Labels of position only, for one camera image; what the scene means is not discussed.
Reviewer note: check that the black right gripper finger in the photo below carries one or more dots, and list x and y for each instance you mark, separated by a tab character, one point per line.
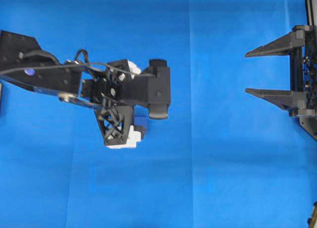
292	101
281	46

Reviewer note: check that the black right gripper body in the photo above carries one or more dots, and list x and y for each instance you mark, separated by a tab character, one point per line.
303	62

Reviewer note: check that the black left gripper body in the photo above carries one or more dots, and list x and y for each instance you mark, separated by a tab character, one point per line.
114	104

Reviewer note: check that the blue block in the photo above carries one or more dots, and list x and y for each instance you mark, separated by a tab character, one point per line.
140	120

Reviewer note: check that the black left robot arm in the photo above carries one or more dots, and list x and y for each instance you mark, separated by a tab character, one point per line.
25	64

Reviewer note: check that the blue table cloth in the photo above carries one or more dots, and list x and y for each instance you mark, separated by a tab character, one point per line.
222	159

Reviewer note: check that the black aluminium table frame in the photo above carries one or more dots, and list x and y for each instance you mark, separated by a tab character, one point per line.
311	12

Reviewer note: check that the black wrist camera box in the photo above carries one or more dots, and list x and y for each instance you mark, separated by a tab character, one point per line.
149	88

